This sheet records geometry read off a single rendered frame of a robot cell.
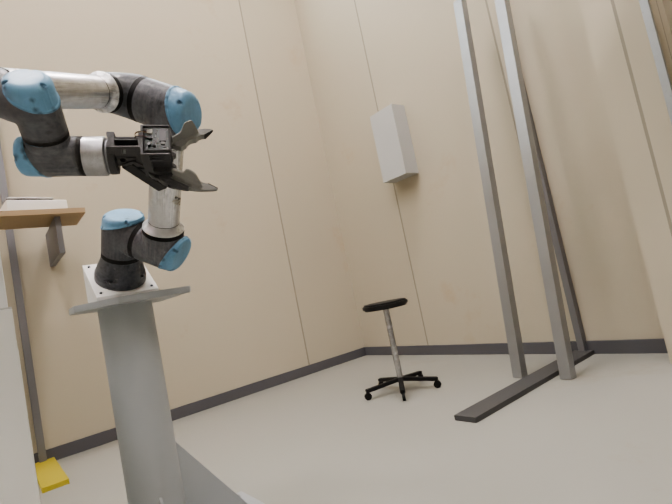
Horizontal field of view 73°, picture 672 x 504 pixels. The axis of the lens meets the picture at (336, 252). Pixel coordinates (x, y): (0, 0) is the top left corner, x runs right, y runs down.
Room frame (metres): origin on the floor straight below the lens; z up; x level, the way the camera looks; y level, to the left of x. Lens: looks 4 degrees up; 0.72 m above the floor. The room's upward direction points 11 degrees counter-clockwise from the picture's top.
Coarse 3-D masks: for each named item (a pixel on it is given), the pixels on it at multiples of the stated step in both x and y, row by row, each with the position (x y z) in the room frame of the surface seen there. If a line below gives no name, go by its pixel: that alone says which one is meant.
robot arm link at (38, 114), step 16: (0, 80) 0.73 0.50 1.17; (16, 80) 0.71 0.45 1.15; (32, 80) 0.71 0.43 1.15; (48, 80) 0.73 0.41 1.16; (0, 96) 0.73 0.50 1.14; (16, 96) 0.70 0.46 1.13; (32, 96) 0.71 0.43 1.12; (48, 96) 0.73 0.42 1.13; (0, 112) 0.74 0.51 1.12; (16, 112) 0.73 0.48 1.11; (32, 112) 0.73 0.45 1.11; (48, 112) 0.74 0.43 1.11; (32, 128) 0.75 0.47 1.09; (48, 128) 0.76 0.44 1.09; (64, 128) 0.79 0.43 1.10; (32, 144) 0.77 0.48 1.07; (48, 144) 0.78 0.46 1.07
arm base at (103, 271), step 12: (108, 264) 1.36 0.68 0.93; (120, 264) 1.36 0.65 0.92; (132, 264) 1.39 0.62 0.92; (96, 276) 1.38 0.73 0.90; (108, 276) 1.37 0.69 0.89; (120, 276) 1.38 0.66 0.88; (132, 276) 1.40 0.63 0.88; (144, 276) 1.45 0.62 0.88; (108, 288) 1.38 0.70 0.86; (120, 288) 1.39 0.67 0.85; (132, 288) 1.41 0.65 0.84
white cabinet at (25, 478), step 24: (0, 312) 0.95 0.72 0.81; (0, 336) 0.95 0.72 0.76; (0, 360) 0.95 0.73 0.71; (0, 384) 0.94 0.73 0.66; (0, 408) 0.94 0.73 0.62; (24, 408) 0.97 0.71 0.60; (0, 432) 0.94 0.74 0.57; (24, 432) 0.96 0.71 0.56; (0, 456) 0.93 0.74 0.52; (24, 456) 0.96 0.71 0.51; (0, 480) 0.93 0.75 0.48; (24, 480) 0.95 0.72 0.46
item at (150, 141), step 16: (144, 128) 0.85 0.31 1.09; (160, 128) 0.86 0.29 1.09; (112, 144) 0.82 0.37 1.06; (128, 144) 0.84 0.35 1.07; (144, 144) 0.83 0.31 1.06; (160, 144) 0.84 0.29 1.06; (112, 160) 0.84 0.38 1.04; (128, 160) 0.86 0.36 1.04; (144, 160) 0.84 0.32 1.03; (160, 160) 0.85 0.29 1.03
